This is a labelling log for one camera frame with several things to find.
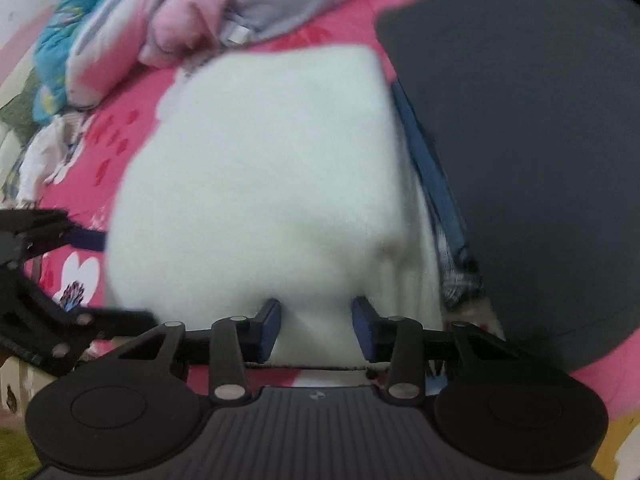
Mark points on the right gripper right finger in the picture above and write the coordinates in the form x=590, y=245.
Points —
x=415, y=356

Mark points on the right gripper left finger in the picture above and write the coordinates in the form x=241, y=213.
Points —
x=228, y=345

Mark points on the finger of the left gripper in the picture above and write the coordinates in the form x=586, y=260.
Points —
x=109, y=323
x=86, y=239

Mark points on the cream deer sweater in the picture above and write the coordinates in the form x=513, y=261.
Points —
x=281, y=176

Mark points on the pink floral bed sheet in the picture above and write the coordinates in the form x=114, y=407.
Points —
x=86, y=186

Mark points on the white crumpled garment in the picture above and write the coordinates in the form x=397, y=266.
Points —
x=49, y=155

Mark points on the green patterned pillow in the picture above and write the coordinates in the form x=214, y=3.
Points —
x=16, y=115

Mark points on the blue floral blanket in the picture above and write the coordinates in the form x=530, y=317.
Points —
x=51, y=53

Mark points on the pink patterned duvet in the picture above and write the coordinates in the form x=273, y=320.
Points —
x=160, y=33

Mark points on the dark grey folded garment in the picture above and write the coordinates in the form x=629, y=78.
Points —
x=533, y=107

